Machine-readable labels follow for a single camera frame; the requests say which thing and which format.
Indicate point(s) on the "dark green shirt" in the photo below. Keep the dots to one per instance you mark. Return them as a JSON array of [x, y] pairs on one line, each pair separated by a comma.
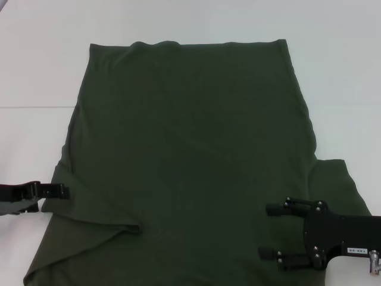
[[190, 119]]

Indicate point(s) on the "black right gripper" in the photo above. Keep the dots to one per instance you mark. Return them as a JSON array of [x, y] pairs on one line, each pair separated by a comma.
[[354, 235]]

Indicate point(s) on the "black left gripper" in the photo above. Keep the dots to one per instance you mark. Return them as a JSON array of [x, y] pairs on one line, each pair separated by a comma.
[[15, 196]]

